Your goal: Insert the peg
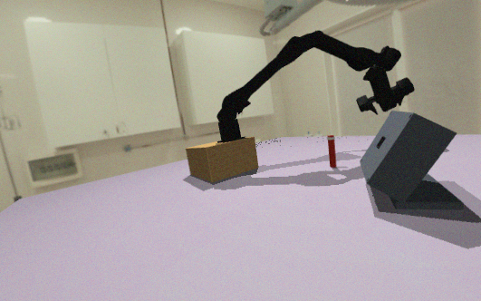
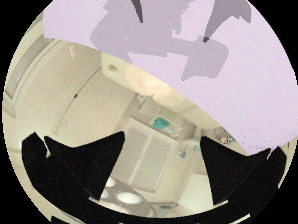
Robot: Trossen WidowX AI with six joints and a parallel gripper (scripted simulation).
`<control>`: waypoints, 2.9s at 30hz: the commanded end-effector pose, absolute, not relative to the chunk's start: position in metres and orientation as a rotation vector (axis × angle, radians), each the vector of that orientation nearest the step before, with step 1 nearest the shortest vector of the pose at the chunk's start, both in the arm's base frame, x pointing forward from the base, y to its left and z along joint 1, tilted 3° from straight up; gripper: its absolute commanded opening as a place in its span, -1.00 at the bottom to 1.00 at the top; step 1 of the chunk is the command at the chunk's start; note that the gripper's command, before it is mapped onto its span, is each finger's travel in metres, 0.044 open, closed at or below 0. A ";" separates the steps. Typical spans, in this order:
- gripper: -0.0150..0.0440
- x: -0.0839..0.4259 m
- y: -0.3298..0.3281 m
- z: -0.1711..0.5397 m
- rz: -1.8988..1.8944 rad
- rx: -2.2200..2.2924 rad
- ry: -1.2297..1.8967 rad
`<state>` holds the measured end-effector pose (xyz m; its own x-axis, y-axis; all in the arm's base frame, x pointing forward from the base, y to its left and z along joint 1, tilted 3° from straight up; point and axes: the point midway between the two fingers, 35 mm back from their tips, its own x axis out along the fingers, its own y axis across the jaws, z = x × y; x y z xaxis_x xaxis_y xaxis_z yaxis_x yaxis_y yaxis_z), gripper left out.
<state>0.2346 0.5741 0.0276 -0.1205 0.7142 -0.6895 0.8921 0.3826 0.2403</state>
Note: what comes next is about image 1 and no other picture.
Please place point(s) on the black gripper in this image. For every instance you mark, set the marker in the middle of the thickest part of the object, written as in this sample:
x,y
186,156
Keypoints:
x,y
404,87

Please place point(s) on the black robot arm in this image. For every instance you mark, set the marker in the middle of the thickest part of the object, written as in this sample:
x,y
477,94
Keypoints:
x,y
358,58

